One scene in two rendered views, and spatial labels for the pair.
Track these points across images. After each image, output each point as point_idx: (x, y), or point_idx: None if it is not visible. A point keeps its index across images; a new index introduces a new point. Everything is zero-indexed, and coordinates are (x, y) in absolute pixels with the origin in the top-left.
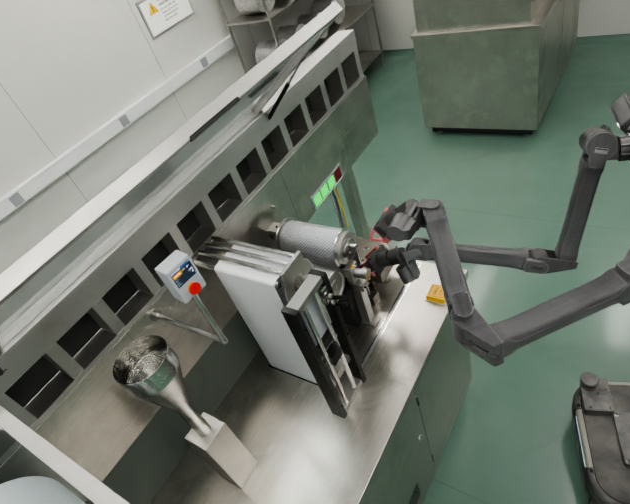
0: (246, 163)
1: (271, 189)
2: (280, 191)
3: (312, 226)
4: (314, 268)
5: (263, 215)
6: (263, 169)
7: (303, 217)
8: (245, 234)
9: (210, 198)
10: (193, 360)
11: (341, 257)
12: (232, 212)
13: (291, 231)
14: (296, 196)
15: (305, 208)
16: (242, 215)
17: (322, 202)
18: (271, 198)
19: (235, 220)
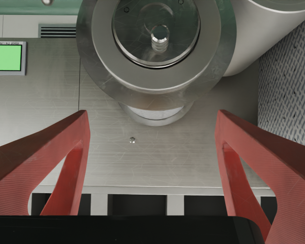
0: (115, 211)
1: (114, 166)
2: (95, 146)
3: (144, 111)
4: (248, 40)
5: (158, 139)
6: (108, 205)
7: (65, 55)
8: (214, 142)
9: (211, 214)
10: None
11: (211, 27)
12: (216, 195)
13: (171, 114)
14: (61, 106)
15: (50, 66)
16: (202, 176)
17: None
18: (123, 152)
19: (221, 180)
